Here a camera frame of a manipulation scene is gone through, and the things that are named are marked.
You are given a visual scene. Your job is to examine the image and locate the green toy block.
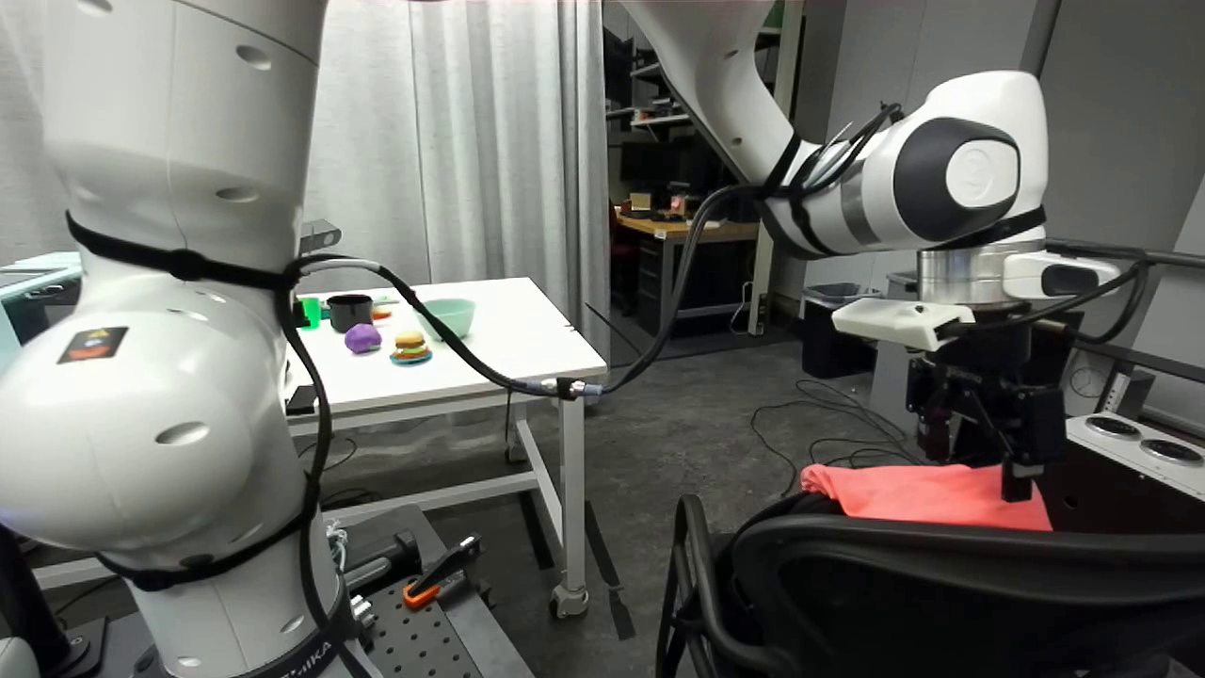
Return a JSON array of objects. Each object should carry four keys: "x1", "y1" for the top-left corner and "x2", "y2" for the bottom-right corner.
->
[{"x1": 296, "y1": 296, "x2": 323, "y2": 329}]

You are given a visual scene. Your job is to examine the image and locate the white curtain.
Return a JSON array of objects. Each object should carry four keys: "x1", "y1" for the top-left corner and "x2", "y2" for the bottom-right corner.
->
[{"x1": 304, "y1": 0, "x2": 605, "y2": 321}]

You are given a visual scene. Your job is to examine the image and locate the perforated robot base plate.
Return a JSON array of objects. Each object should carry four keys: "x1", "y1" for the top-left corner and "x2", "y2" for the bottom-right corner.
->
[{"x1": 345, "y1": 510, "x2": 535, "y2": 678}]

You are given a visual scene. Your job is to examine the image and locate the teal green bowl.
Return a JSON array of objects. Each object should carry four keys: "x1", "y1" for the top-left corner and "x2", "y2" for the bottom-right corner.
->
[{"x1": 431, "y1": 296, "x2": 473, "y2": 340}]

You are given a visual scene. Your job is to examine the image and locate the black cup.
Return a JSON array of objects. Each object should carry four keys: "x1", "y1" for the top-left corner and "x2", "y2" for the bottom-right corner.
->
[{"x1": 328, "y1": 295, "x2": 373, "y2": 330}]

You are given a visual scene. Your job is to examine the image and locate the purple toy eggplant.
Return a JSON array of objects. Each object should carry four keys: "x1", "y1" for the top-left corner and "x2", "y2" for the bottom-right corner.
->
[{"x1": 342, "y1": 323, "x2": 382, "y2": 354}]

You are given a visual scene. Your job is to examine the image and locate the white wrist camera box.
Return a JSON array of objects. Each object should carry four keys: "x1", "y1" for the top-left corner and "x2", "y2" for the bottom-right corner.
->
[{"x1": 834, "y1": 296, "x2": 971, "y2": 352}]

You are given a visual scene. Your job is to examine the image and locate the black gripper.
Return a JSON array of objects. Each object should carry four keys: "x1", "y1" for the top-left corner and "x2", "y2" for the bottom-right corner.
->
[{"x1": 909, "y1": 321, "x2": 1070, "y2": 501}]

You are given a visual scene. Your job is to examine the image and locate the white table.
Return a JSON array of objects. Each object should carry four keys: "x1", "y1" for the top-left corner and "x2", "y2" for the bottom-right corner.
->
[{"x1": 0, "y1": 275, "x2": 612, "y2": 620}]

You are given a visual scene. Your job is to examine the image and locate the toy burger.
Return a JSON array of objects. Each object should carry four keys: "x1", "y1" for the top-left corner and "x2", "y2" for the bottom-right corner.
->
[{"x1": 392, "y1": 330, "x2": 435, "y2": 367}]

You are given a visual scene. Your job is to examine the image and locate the pink cloth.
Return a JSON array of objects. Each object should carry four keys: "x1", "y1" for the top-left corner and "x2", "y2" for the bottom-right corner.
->
[{"x1": 800, "y1": 462, "x2": 1052, "y2": 535}]

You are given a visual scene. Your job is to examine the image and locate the orange black clamp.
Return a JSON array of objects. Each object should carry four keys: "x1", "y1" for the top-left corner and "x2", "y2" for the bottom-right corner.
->
[{"x1": 401, "y1": 535, "x2": 483, "y2": 609}]

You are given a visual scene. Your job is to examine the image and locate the white box with holes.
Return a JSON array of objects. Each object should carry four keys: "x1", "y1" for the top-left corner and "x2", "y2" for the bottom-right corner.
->
[{"x1": 1065, "y1": 416, "x2": 1205, "y2": 501}]

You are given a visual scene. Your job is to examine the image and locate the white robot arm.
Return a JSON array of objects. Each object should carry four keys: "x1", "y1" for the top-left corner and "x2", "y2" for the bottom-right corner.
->
[{"x1": 0, "y1": 0, "x2": 1046, "y2": 678}]

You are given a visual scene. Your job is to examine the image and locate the black mesh office chair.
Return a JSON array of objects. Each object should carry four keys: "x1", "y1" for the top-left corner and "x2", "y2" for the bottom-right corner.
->
[{"x1": 655, "y1": 497, "x2": 1205, "y2": 678}]

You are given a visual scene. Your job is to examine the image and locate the shelf unit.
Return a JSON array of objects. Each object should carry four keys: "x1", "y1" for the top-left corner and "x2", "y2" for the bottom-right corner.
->
[{"x1": 612, "y1": 0, "x2": 790, "y2": 343}]

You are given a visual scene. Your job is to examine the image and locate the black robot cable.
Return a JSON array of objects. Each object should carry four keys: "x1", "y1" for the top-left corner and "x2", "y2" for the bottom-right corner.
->
[{"x1": 280, "y1": 97, "x2": 909, "y2": 408}]

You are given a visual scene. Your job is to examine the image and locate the black waste basket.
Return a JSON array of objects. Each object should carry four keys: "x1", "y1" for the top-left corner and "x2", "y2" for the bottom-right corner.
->
[{"x1": 800, "y1": 283, "x2": 876, "y2": 375}]

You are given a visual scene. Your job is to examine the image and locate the floor cables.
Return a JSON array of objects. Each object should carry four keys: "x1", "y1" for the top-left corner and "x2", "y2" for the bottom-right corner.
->
[{"x1": 747, "y1": 370, "x2": 919, "y2": 471}]

